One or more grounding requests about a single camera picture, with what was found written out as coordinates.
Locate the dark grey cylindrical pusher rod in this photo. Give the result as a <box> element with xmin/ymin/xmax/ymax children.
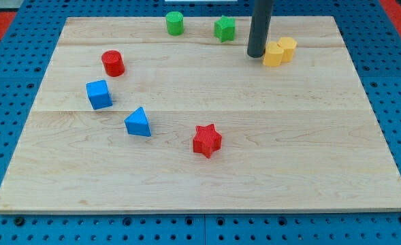
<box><xmin>247</xmin><ymin>0</ymin><xmax>274</xmax><ymax>58</ymax></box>

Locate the blue triangle block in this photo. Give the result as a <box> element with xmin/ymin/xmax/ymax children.
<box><xmin>124</xmin><ymin>107</ymin><xmax>151</xmax><ymax>137</ymax></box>

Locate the light wooden board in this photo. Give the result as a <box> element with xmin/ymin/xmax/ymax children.
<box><xmin>0</xmin><ymin>16</ymin><xmax>401</xmax><ymax>214</ymax></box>

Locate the yellow hexagon block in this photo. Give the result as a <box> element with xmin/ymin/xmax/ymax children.
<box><xmin>278</xmin><ymin>37</ymin><xmax>298</xmax><ymax>63</ymax></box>

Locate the yellow heart block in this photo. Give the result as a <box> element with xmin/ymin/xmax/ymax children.
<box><xmin>263</xmin><ymin>42</ymin><xmax>285</xmax><ymax>67</ymax></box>

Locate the green star block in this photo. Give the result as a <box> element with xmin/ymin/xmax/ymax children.
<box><xmin>214</xmin><ymin>16</ymin><xmax>236</xmax><ymax>42</ymax></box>

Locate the green cylinder block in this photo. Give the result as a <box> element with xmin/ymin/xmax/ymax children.
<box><xmin>165</xmin><ymin>12</ymin><xmax>184</xmax><ymax>36</ymax></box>

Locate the red star block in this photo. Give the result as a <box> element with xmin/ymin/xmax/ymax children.
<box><xmin>193</xmin><ymin>124</ymin><xmax>222</xmax><ymax>159</ymax></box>

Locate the red cylinder block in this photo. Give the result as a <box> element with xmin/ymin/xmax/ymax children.
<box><xmin>101</xmin><ymin>50</ymin><xmax>125</xmax><ymax>77</ymax></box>

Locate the blue cube block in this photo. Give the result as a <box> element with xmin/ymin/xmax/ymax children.
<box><xmin>86</xmin><ymin>80</ymin><xmax>113</xmax><ymax>110</ymax></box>

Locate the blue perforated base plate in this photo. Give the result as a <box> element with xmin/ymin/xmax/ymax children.
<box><xmin>0</xmin><ymin>0</ymin><xmax>401</xmax><ymax>244</ymax></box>

